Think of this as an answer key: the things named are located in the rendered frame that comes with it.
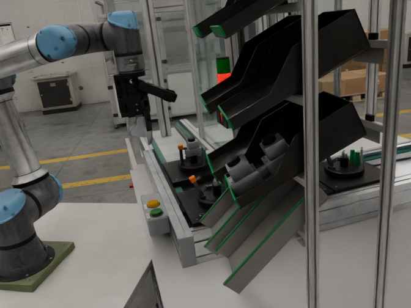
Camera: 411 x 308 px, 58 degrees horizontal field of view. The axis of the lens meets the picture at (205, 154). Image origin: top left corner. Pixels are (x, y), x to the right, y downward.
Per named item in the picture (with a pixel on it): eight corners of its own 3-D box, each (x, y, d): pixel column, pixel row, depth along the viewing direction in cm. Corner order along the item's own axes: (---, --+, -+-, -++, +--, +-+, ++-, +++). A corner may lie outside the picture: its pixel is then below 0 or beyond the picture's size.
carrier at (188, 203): (192, 230, 112) (188, 192, 108) (177, 198, 134) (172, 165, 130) (266, 212, 118) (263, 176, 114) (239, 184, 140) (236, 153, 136)
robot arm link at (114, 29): (112, 13, 100) (141, 10, 98) (120, 55, 104) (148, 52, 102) (98, 13, 93) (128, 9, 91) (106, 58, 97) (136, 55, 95)
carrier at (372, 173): (334, 195, 123) (334, 161, 119) (298, 171, 145) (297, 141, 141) (395, 181, 129) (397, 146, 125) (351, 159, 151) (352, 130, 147)
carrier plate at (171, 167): (173, 187, 144) (172, 182, 143) (162, 167, 166) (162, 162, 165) (231, 175, 149) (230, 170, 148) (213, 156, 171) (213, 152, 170)
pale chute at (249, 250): (238, 294, 78) (222, 285, 77) (229, 258, 91) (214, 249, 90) (329, 197, 73) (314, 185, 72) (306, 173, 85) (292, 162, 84)
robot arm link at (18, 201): (-16, 245, 110) (-31, 205, 106) (16, 222, 123) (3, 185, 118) (17, 247, 107) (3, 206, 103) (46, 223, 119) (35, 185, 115)
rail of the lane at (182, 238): (182, 268, 110) (177, 236, 106) (145, 168, 191) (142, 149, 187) (200, 263, 111) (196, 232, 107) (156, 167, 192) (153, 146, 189)
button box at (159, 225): (150, 237, 120) (147, 220, 118) (142, 209, 140) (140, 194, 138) (171, 232, 122) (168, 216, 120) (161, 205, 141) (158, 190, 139)
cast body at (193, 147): (186, 157, 152) (185, 141, 150) (185, 154, 156) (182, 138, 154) (206, 153, 154) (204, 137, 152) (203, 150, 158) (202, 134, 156)
